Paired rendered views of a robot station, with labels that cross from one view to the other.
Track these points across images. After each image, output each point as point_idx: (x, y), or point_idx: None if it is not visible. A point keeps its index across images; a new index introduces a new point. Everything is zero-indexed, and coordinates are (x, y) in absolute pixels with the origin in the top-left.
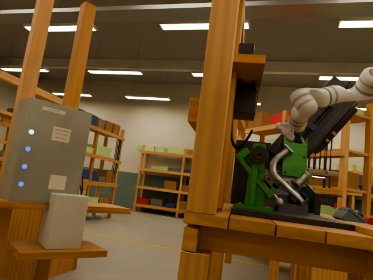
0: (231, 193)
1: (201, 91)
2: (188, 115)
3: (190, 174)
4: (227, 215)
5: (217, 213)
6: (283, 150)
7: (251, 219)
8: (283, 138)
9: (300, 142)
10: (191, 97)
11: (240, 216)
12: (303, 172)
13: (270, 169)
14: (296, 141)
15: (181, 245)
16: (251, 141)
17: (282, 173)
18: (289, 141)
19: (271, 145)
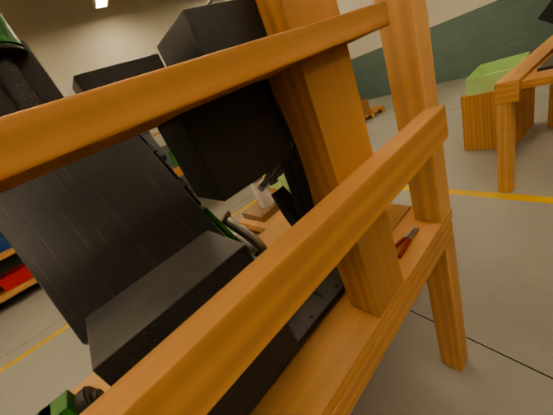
0: (293, 336)
1: (437, 99)
2: (447, 128)
3: (447, 179)
4: (402, 220)
5: (407, 228)
6: (234, 220)
7: (389, 210)
8: (209, 210)
9: (277, 180)
10: (443, 104)
11: (390, 219)
12: (238, 235)
13: (264, 246)
14: (273, 183)
15: (453, 232)
16: (227, 237)
17: (248, 249)
18: (263, 190)
19: (218, 228)
